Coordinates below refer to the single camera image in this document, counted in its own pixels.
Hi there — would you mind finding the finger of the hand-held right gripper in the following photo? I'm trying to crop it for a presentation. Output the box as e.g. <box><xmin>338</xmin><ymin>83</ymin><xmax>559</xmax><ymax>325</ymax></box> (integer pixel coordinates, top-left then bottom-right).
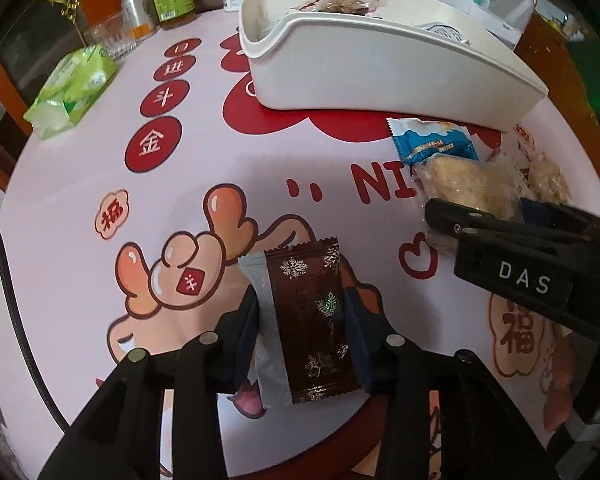
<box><xmin>519</xmin><ymin>198</ymin><xmax>600</xmax><ymax>243</ymax></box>
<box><xmin>424</xmin><ymin>197</ymin><xmax>523</xmax><ymax>251</ymax></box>

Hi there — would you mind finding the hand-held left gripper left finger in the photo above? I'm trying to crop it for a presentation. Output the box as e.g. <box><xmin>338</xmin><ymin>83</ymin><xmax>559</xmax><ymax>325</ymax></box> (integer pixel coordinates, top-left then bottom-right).
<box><xmin>40</xmin><ymin>285</ymin><xmax>261</xmax><ymax>480</ymax></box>

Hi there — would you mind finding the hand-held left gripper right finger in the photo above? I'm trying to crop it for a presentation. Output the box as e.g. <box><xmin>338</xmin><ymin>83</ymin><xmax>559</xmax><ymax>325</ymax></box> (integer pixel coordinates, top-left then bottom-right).
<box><xmin>342</xmin><ymin>287</ymin><xmax>553</xmax><ymax>480</ymax></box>

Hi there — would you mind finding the blue-topped cracker packet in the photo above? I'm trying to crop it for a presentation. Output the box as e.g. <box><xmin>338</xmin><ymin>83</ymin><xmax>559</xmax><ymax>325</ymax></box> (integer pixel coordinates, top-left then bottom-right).
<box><xmin>386</xmin><ymin>116</ymin><xmax>523</xmax><ymax>256</ymax></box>

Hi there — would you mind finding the brown snowflake snack packet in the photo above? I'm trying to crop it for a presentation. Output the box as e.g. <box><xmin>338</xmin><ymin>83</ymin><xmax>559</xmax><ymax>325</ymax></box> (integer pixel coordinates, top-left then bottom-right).
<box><xmin>264</xmin><ymin>237</ymin><xmax>363</xmax><ymax>406</ymax></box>

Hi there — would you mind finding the white plastic bin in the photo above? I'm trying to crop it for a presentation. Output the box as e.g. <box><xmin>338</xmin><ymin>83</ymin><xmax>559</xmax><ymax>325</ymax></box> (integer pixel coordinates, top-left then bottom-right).
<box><xmin>237</xmin><ymin>0</ymin><xmax>549</xmax><ymax>116</ymax></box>

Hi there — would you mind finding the small white snack packet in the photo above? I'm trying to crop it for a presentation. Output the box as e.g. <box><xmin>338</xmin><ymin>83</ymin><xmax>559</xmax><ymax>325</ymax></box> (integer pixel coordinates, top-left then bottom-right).
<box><xmin>420</xmin><ymin>20</ymin><xmax>473</xmax><ymax>46</ymax></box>

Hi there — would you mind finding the small nut snack packet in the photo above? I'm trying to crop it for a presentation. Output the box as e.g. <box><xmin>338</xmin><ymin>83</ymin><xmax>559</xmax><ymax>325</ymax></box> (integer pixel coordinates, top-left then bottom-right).
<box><xmin>291</xmin><ymin>0</ymin><xmax>383</xmax><ymax>15</ymax></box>

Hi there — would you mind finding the clear cracker packet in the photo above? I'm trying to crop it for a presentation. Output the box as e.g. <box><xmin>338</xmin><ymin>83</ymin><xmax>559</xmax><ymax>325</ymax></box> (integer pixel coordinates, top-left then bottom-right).
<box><xmin>522</xmin><ymin>152</ymin><xmax>573</xmax><ymax>206</ymax></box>

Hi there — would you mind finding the red label snack packet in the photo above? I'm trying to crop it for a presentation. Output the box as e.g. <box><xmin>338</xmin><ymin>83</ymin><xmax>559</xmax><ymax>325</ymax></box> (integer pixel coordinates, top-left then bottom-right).
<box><xmin>512</xmin><ymin>122</ymin><xmax>538</xmax><ymax>161</ymax></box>

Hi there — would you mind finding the white countertop storage box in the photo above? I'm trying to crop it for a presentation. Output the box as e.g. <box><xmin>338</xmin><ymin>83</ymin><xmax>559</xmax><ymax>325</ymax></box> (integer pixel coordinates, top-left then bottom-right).
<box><xmin>420</xmin><ymin>0</ymin><xmax>541</xmax><ymax>51</ymax></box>

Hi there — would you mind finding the green tissue pack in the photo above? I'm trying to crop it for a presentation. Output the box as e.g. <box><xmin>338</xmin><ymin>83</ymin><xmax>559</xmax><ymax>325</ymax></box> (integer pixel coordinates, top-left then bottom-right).
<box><xmin>22</xmin><ymin>44</ymin><xmax>118</xmax><ymax>141</ymax></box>

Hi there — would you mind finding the ribbed glass cup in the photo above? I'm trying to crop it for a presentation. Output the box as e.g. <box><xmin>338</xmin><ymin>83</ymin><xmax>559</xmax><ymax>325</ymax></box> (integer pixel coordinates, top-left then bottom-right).
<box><xmin>84</xmin><ymin>10</ymin><xmax>138</xmax><ymax>61</ymax></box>

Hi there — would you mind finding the small glass jar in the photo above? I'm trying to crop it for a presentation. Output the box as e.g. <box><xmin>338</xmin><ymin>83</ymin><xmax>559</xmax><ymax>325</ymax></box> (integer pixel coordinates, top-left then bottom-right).
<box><xmin>120</xmin><ymin>0</ymin><xmax>158</xmax><ymax>41</ymax></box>

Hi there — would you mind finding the black cable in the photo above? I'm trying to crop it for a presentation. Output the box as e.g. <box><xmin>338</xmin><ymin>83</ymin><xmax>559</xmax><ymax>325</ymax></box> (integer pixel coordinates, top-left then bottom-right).
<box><xmin>0</xmin><ymin>200</ymin><xmax>76</xmax><ymax>441</ymax></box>

